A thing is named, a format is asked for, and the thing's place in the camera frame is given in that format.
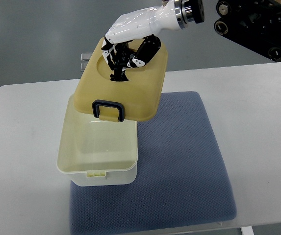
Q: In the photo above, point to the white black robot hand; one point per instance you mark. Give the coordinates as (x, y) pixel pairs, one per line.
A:
(132, 41)

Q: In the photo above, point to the blue grey padded mat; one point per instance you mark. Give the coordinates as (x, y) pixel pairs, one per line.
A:
(181, 177)

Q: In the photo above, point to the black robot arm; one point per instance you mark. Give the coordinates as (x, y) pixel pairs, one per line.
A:
(253, 24)

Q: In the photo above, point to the white storage box base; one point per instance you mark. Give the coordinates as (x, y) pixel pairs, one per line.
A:
(96, 152)

